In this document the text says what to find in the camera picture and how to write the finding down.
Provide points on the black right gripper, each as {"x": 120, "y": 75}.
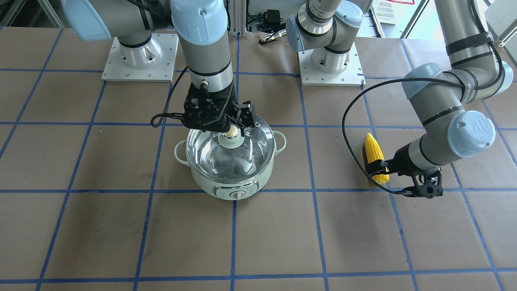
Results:
{"x": 246, "y": 114}

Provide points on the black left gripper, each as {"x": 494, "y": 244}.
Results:
{"x": 402, "y": 160}

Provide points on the yellow corn cob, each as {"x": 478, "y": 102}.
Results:
{"x": 371, "y": 153}

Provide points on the glass pot lid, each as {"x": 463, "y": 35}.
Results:
{"x": 231, "y": 160}

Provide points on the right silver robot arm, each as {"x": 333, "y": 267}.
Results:
{"x": 146, "y": 34}

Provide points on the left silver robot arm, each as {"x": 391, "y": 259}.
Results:
{"x": 438, "y": 97}

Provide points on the pale green electric pot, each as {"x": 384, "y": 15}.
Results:
{"x": 232, "y": 191}

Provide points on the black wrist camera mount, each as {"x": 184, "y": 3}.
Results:
{"x": 246, "y": 115}

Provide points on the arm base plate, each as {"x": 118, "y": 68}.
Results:
{"x": 152, "y": 62}
{"x": 319, "y": 67}

